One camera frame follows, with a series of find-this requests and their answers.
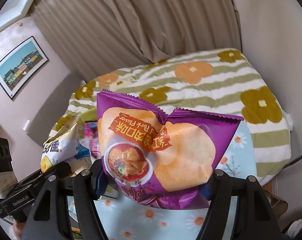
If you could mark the beige curtain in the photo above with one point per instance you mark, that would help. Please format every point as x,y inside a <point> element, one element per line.
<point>94,37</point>

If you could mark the framed building picture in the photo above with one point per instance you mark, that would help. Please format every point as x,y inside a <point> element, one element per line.
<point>20,64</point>

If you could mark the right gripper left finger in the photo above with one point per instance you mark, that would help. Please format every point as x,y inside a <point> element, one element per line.
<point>50,215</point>

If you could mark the green cardboard snack box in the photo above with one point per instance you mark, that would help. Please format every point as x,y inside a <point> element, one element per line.
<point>88,116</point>

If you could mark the light blue daisy tablecloth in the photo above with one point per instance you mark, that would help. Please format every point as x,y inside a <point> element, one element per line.
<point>122,218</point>

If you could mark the pink strawberry candy bag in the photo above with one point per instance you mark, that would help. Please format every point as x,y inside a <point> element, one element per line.
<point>91,140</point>

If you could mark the green striped floral quilt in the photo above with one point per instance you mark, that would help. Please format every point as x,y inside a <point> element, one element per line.
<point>220,81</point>

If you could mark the orange stick snack bag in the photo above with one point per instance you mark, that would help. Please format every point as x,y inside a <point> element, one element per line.
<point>67,145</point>

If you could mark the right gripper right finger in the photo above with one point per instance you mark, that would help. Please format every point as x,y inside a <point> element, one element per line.
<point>254,217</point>

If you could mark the purple potato chip bag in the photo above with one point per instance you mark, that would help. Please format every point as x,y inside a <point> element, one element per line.
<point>158,159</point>

